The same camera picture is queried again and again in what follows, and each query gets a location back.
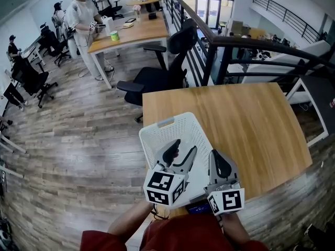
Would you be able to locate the square wooden table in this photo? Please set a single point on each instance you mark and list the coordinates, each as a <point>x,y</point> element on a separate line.
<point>248,127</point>

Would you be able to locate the white cylinder appliance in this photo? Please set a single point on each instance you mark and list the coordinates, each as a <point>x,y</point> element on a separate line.
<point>108,26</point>

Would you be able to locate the plate with food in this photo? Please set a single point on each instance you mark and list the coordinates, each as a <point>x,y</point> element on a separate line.
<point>128,25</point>

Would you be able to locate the black office chair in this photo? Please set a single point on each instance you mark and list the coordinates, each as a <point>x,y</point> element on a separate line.
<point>53,43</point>
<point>157,80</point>
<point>113,10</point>
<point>31,80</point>

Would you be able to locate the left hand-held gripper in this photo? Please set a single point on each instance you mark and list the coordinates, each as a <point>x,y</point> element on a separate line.
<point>162,189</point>

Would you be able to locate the green container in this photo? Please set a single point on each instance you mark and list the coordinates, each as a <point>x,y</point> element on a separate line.
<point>114,36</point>

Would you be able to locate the black tablet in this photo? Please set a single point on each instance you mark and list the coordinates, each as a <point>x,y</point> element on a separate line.
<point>130,20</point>

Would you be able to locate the black top table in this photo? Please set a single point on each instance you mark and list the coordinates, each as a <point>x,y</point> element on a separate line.
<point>319,95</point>

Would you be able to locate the small black box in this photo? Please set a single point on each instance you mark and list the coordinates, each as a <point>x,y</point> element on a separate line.
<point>152,15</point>

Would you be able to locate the glass entrance doors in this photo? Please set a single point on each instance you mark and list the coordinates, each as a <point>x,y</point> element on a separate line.
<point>209,6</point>

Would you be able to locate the white plastic basket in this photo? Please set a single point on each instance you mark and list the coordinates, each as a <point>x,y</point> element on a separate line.
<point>167,135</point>

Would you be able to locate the person's left forearm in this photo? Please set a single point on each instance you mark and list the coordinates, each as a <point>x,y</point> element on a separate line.
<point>128,218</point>

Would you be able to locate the thin black balcony railing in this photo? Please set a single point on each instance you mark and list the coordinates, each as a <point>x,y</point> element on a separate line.
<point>285,14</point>

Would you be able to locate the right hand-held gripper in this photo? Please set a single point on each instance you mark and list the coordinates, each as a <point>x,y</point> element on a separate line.
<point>230,200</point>

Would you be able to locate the round wooden table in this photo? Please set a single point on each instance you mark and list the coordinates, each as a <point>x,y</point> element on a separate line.
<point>145,1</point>

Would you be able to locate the thick black stair railing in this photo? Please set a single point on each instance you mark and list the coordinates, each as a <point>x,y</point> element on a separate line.
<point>225,43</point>

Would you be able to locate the person's right forearm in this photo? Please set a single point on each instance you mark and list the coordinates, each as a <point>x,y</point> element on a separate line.
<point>235,229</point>

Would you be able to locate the long wooden table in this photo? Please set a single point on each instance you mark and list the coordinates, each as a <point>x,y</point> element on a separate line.
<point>141,33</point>

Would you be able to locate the black device with blue screen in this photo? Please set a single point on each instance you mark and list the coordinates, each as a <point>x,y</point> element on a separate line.
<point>199,208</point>

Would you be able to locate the white desk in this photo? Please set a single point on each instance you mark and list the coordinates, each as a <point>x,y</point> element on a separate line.
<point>31,52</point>

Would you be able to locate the pink flowers in vase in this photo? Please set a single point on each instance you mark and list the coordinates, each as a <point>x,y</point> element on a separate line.
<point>137,10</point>

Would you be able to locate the person's red shirt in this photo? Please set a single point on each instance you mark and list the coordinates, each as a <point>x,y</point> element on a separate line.
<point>183,237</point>

